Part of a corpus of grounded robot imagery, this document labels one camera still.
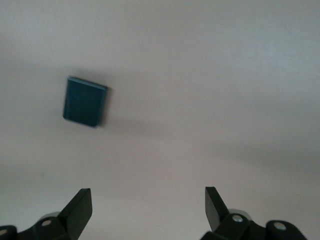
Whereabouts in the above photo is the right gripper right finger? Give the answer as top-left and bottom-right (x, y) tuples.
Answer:
(199, 186), (309, 240)

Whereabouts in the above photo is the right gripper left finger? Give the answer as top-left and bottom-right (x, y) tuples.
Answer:
(0, 188), (94, 240)

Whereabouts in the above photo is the teal rectangular block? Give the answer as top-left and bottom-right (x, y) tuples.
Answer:
(61, 76), (109, 129)

